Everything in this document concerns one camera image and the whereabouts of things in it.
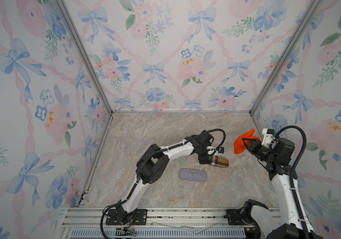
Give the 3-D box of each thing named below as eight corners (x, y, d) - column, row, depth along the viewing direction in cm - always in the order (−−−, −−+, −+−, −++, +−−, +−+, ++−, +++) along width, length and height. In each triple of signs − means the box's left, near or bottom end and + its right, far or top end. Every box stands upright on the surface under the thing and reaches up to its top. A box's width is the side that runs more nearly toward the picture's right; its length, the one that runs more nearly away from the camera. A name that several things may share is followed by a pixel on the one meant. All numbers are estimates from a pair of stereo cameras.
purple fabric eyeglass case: (178, 179, 89) (178, 177, 86) (179, 169, 92) (179, 167, 89) (205, 183, 87) (207, 181, 84) (206, 173, 91) (207, 171, 88)
